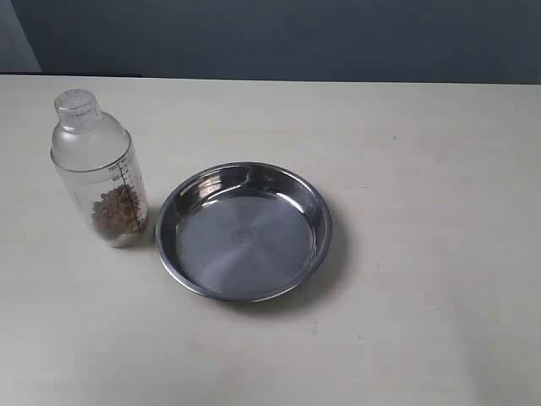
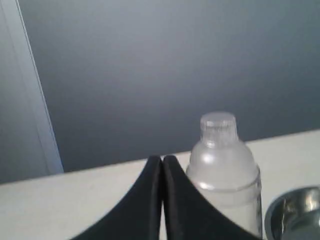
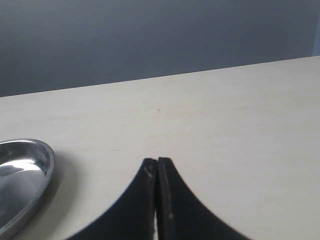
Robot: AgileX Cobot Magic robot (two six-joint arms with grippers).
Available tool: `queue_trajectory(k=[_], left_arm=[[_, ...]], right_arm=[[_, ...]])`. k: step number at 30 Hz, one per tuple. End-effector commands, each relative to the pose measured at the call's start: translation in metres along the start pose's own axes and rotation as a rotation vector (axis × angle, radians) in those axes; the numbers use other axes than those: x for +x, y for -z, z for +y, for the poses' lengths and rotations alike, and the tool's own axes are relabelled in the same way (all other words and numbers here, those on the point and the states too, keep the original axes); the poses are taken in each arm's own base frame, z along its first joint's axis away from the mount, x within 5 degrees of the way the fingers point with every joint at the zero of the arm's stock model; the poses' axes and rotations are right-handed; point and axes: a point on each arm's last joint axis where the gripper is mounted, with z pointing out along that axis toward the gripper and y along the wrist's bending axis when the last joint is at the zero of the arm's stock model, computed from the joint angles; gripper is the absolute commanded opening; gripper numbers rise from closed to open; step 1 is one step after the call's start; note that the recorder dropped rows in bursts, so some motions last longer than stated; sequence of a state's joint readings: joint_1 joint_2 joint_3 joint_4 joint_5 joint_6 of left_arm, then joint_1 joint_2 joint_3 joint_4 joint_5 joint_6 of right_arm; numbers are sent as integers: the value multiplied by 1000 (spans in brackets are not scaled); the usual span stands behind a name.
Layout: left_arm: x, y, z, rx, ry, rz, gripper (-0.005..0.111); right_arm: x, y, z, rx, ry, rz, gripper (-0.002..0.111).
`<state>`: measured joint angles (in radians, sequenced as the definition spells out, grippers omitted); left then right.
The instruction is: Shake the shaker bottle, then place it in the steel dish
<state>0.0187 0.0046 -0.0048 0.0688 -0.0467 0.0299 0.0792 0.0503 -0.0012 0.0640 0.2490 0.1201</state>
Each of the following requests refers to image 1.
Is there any round stainless steel plate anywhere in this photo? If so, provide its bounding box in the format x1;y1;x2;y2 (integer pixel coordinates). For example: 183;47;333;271
155;162;333;303

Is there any clear plastic shaker bottle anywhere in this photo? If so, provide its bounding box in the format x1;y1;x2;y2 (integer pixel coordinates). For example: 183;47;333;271
50;89;149;248

